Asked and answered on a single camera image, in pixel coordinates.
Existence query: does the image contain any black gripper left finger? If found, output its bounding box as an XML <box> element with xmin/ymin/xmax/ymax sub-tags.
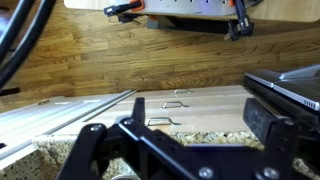
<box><xmin>55</xmin><ymin>97</ymin><xmax>221</xmax><ymax>180</ymax></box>

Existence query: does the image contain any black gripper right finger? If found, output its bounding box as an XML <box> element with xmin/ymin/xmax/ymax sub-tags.
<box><xmin>243</xmin><ymin>97</ymin><xmax>300</xmax><ymax>180</ymax></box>

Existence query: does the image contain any white door panel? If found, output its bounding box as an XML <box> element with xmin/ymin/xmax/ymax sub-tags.
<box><xmin>0</xmin><ymin>89</ymin><xmax>139</xmax><ymax>171</ymax></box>

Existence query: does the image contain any stainless steel gas range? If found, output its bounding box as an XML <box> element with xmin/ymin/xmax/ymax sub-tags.
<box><xmin>242</xmin><ymin>64</ymin><xmax>320</xmax><ymax>141</ymax></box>

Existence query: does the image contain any black orange bar clamp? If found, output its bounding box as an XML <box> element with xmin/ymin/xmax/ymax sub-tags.
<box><xmin>226</xmin><ymin>0</ymin><xmax>256</xmax><ymax>42</ymax></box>
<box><xmin>103</xmin><ymin>0</ymin><xmax>146</xmax><ymax>18</ymax></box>

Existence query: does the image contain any perforated robot workbench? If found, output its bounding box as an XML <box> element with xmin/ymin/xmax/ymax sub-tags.
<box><xmin>63</xmin><ymin>0</ymin><xmax>320</xmax><ymax>36</ymax></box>

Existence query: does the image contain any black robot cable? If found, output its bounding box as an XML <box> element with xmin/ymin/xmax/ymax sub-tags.
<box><xmin>0</xmin><ymin>0</ymin><xmax>58</xmax><ymax>90</ymax></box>
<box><xmin>0</xmin><ymin>0</ymin><xmax>37</xmax><ymax>64</ymax></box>

